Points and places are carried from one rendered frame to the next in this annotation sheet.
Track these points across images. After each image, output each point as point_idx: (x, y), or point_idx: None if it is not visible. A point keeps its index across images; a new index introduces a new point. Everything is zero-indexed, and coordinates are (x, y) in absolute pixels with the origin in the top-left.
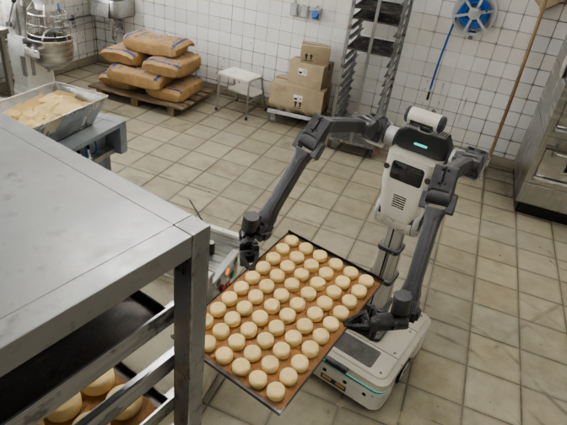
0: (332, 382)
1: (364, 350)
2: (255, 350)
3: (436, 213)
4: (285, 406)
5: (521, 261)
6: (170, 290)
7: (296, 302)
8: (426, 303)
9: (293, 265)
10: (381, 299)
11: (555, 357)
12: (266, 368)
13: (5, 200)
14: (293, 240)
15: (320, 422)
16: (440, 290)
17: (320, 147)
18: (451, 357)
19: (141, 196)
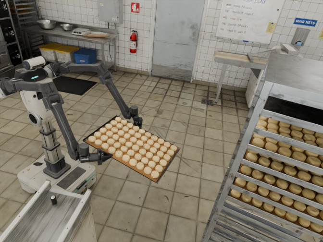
0: (81, 193)
1: (75, 172)
2: (159, 152)
3: (111, 80)
4: (177, 146)
5: (7, 118)
6: (82, 225)
7: (133, 139)
8: (28, 155)
9: (111, 139)
10: (61, 152)
11: (70, 124)
12: (166, 149)
13: (299, 66)
14: (93, 137)
15: (100, 201)
16: (20, 149)
17: (61, 95)
18: (67, 152)
19: (273, 56)
